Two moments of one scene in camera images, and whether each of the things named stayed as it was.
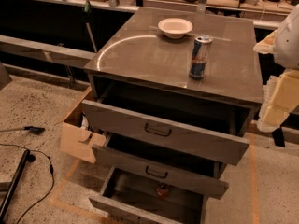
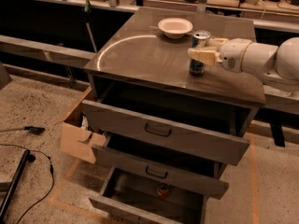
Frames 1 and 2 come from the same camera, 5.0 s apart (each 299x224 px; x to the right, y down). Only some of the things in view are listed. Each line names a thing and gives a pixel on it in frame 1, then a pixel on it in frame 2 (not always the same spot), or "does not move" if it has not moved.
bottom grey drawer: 148,200 does not move
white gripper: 288,42 to 233,54
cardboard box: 77,138 does not move
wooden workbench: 267,3 does not move
